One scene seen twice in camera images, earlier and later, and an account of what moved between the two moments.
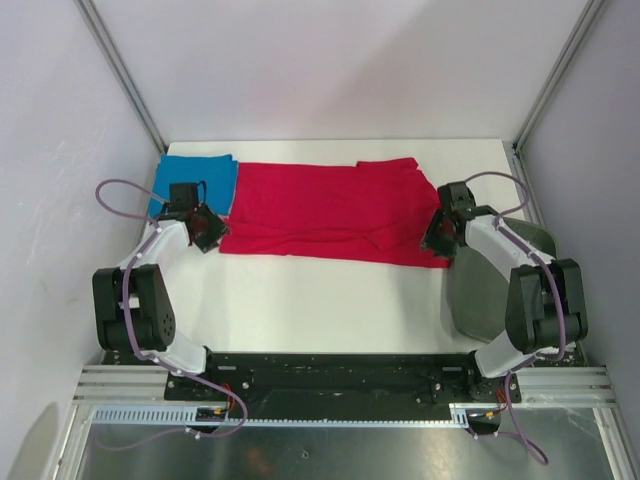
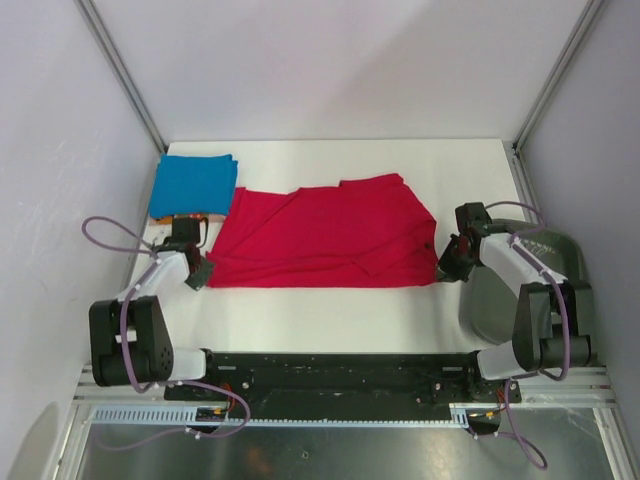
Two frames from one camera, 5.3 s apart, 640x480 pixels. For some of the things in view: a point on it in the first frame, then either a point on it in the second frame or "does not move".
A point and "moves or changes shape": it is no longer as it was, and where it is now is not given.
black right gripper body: (437, 237) to (454, 263)
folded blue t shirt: (177, 178) does not move
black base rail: (284, 378) does not move
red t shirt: (374, 212) moves or changes shape
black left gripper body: (211, 227) to (199, 274)
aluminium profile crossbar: (565, 386) does not move
